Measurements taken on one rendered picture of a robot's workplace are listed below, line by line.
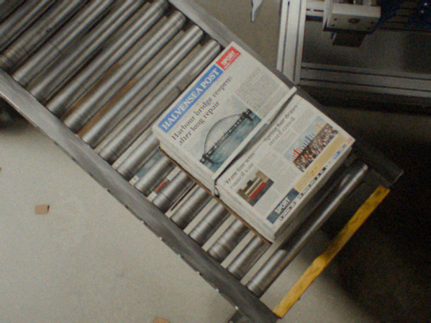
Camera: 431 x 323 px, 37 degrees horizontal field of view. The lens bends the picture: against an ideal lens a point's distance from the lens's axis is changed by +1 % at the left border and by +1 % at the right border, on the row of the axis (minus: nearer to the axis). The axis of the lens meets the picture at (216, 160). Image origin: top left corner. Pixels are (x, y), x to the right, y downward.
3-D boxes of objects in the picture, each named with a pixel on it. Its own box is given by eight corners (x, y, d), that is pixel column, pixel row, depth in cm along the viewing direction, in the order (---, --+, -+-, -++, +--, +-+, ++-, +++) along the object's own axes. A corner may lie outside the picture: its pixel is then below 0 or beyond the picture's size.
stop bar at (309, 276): (389, 192, 166) (392, 190, 164) (281, 321, 158) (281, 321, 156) (379, 184, 167) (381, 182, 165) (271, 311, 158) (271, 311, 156)
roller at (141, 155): (242, 66, 181) (243, 58, 176) (126, 187, 171) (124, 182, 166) (229, 55, 181) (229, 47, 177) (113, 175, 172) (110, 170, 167)
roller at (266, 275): (370, 170, 173) (374, 165, 168) (255, 303, 164) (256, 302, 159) (355, 158, 174) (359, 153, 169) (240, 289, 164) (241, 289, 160)
